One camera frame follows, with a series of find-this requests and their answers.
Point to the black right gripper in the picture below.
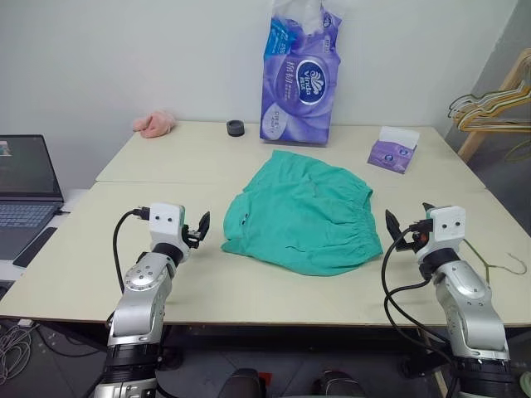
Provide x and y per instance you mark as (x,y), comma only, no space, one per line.
(417,242)

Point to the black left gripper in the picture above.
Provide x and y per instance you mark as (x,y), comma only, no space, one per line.
(191,237)

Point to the green shorts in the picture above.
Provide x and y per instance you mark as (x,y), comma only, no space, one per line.
(298,215)

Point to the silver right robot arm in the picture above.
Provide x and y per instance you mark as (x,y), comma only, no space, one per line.
(469,302)

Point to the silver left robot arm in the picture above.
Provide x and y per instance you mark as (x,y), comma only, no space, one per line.
(141,298)

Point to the small purple tissue pack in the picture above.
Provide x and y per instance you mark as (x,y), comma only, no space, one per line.
(392,155)

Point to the hangers on wooden rack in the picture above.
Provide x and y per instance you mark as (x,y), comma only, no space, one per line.
(477,141)

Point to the black round puck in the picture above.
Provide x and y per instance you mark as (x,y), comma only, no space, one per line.
(236,128)

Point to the pink cloth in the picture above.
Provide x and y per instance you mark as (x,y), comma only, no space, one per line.
(154,124)

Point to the large purple tissue bag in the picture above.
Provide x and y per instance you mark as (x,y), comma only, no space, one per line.
(298,95)

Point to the dark rounded shape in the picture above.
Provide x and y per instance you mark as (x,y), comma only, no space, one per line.
(245,383)
(338,383)

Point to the light wooden bar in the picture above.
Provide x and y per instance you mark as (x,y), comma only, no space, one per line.
(439,383)

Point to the dark grey laptop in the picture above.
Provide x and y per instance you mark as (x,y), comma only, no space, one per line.
(25,174)

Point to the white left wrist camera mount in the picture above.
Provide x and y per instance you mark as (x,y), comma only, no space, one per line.
(166,221)

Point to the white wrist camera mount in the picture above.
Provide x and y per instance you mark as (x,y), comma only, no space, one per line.
(166,221)
(448,228)

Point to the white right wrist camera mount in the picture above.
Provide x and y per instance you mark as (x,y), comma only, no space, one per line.
(448,228)

